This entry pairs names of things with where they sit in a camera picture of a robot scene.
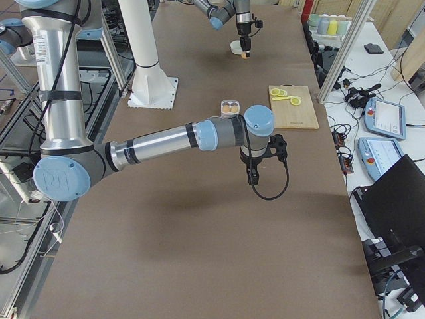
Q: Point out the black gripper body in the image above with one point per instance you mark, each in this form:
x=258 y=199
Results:
x=243 y=28
x=249 y=162

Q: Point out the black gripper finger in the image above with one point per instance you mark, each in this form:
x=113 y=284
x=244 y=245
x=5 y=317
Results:
x=245 y=43
x=253 y=176

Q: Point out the white bowl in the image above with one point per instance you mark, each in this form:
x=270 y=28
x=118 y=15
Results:
x=235 y=47

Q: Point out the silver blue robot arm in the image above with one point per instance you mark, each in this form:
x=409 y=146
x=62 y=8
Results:
x=70 y=162
x=218 y=16

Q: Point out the clear plastic egg box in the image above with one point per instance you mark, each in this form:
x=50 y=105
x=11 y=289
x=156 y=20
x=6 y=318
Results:
x=230 y=103

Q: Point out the lemon slice near knife tip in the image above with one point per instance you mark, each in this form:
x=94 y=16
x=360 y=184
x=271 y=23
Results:
x=275 y=91

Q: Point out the bamboo cutting board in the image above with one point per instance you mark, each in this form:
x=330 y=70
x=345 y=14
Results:
x=290 y=116

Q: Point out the yellow plastic knife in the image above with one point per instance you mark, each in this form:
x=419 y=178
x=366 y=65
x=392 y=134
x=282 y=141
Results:
x=276 y=98

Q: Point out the grey plastic cup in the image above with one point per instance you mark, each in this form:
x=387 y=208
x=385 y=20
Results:
x=323 y=26

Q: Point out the yellow plastic cup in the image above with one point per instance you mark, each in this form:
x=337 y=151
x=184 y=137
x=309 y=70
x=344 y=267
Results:
x=332 y=27

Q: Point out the green plastic cup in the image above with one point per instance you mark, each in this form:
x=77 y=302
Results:
x=342 y=26

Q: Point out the white central mounting column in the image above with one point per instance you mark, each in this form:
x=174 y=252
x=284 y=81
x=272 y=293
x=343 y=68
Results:
x=151 y=87

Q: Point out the blue teach pendant near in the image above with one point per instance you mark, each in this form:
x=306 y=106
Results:
x=379 y=155

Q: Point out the blue teach pendant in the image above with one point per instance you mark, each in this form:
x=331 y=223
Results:
x=379 y=155
x=385 y=118

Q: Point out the blue teach pendant far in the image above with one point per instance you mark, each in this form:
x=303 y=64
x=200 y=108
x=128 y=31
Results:
x=385 y=118

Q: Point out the black laptop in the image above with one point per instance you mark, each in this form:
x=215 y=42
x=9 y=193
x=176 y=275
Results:
x=393 y=206

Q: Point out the lemon slice at handle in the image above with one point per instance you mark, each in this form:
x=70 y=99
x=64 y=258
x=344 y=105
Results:
x=295 y=100

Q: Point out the aluminium frame post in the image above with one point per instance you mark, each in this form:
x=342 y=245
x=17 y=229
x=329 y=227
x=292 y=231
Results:
x=355 y=27

